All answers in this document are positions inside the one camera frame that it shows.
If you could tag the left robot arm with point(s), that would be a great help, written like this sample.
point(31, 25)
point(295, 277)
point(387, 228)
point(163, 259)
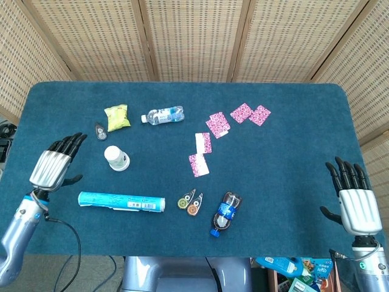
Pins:
point(18, 225)

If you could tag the blue cylindrical package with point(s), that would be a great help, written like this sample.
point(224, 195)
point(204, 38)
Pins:
point(115, 200)

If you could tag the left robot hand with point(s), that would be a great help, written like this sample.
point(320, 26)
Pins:
point(50, 167)

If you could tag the pink patterned card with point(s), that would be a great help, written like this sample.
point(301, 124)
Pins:
point(241, 113)
point(216, 116)
point(259, 115)
point(203, 143)
point(199, 165)
point(218, 127)

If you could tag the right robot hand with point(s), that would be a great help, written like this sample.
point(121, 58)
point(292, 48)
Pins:
point(360, 210)

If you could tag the grey robot torso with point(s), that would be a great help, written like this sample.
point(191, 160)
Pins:
point(182, 270)

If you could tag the brown storage box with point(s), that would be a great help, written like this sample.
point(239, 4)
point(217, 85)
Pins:
point(272, 281)

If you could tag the teal table mat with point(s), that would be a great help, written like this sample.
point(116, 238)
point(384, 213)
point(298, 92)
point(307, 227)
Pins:
point(258, 219)

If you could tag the grey correction tape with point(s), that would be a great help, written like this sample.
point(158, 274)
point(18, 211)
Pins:
point(100, 132)

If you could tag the yellow-green snack bag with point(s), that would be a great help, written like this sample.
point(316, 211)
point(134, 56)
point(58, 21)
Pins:
point(117, 118)

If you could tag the teal carton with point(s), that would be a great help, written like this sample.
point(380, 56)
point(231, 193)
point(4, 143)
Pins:
point(299, 286)

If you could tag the wicker screen panel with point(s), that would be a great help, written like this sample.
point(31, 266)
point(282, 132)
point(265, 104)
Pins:
point(100, 39)
point(194, 39)
point(288, 39)
point(18, 61)
point(364, 76)

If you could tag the cola bottle blue label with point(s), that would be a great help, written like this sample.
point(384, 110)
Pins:
point(226, 210)

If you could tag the white paper cup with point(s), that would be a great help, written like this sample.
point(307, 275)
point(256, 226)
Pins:
point(117, 158)

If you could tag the black equipment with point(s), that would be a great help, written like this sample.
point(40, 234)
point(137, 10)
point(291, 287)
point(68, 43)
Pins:
point(4, 149)

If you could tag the clear water bottle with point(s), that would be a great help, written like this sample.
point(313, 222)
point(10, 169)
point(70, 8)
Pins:
point(165, 115)

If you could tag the orange correction tape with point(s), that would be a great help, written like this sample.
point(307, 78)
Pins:
point(192, 209)

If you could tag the blue plastic bottle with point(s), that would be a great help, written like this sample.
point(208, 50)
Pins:
point(276, 264)

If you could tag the blue printed package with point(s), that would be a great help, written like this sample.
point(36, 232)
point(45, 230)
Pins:
point(322, 267)

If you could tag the green correction tape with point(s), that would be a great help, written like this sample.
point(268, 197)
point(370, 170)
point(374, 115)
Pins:
point(183, 202)

